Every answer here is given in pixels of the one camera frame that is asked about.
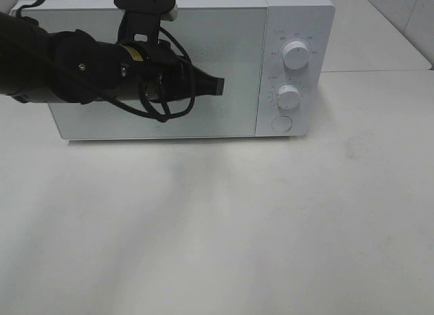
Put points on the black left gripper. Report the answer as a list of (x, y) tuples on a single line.
[(161, 62)]

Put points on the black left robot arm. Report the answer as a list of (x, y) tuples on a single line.
[(72, 67)]

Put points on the white microwave oven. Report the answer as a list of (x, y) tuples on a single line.
[(309, 20)]

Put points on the round door release button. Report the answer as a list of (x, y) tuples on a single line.
[(282, 124)]

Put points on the white upper power knob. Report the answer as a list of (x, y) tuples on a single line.
[(295, 54)]

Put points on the white adjoining table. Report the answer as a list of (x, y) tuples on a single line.
[(362, 39)]

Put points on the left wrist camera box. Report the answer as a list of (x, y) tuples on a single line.
[(167, 9)]

